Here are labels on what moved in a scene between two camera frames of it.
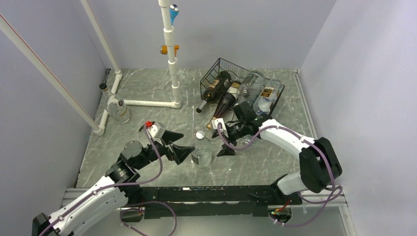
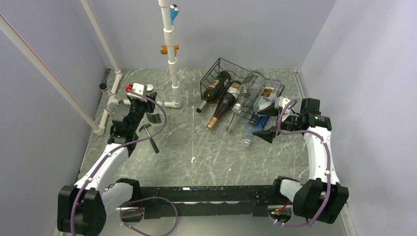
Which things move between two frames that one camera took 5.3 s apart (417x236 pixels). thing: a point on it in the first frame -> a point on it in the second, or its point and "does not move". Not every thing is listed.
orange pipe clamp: x=163 y=50 does not move
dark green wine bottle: x=215 y=90 does not move
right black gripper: x=226 y=151 -> x=267 y=134
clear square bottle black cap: x=266 y=100 does not move
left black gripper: x=179 y=153 -> x=150 y=104
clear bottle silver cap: x=201 y=154 -> x=149 y=87
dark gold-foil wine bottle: x=229 y=100 does not move
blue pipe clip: x=173 y=10 does not move
